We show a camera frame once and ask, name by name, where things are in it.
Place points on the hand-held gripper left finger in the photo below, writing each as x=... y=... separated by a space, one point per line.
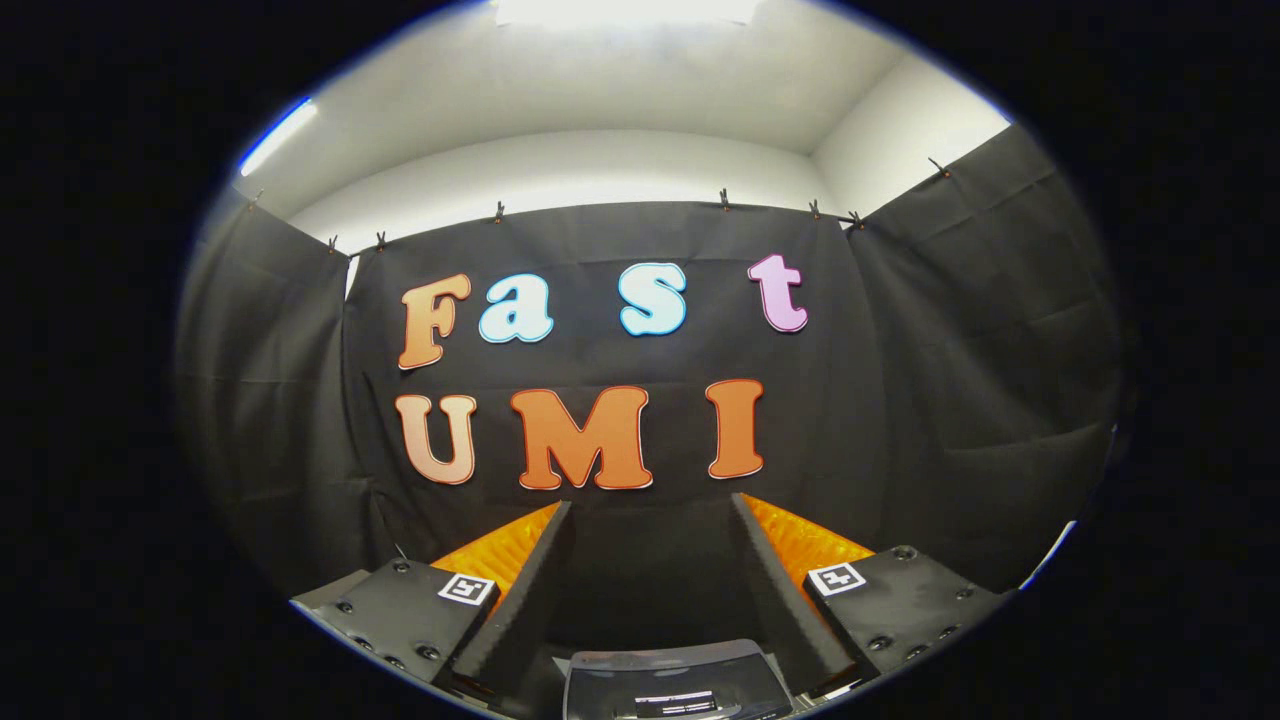
x=535 y=590

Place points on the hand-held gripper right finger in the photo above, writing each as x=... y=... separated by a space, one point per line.
x=775 y=590

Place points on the grey top-load washing machine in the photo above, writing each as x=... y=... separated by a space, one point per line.
x=670 y=652

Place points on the black backdrop cloth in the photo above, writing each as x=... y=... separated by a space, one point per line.
x=900 y=400

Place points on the row of black cloth clips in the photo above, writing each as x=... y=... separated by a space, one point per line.
x=724 y=200

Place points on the ceiling light panel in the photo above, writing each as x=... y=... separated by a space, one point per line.
x=625 y=10

